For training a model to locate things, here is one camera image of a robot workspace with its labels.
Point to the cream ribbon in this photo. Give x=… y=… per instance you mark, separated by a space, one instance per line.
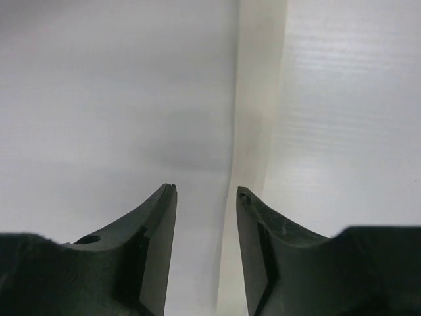
x=261 y=30

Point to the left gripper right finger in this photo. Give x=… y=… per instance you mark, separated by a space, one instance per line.
x=290 y=270

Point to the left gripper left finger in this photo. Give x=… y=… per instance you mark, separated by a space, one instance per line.
x=120 y=269

